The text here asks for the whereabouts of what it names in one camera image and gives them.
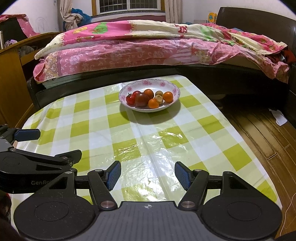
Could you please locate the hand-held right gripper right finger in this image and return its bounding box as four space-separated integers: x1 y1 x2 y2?
174 161 247 210

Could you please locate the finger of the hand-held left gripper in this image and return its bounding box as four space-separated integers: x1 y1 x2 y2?
9 148 83 174
0 125 41 145

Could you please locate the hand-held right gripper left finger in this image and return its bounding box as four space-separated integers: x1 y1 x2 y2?
50 160 122 211

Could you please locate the large dark red tomato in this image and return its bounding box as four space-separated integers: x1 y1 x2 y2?
135 93 150 107

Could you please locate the white floral plate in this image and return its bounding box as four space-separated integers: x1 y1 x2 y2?
119 79 181 113

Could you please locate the green checked tablecloth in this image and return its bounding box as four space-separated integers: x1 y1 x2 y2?
9 74 278 209

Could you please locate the brown wooden cabinet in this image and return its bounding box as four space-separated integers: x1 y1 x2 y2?
0 32 63 127

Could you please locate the grey mattress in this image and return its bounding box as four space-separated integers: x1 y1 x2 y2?
42 76 78 90

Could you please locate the pink floral cloth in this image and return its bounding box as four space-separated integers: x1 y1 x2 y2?
0 14 41 39

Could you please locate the white paper scrap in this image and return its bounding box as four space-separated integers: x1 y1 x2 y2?
268 108 288 126

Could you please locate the pink floral bed sheet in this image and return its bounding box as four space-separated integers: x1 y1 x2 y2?
33 38 290 82

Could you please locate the beige curtain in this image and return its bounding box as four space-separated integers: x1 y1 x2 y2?
165 0 183 24
60 0 77 32

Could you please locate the blue cloth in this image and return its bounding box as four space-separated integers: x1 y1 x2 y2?
71 8 92 23

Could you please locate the barred window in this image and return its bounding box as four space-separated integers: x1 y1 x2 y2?
92 0 166 16

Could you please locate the dark wooden headboard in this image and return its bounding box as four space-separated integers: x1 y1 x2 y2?
216 7 296 58

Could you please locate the dark bed frame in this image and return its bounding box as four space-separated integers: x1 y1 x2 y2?
26 62 296 121

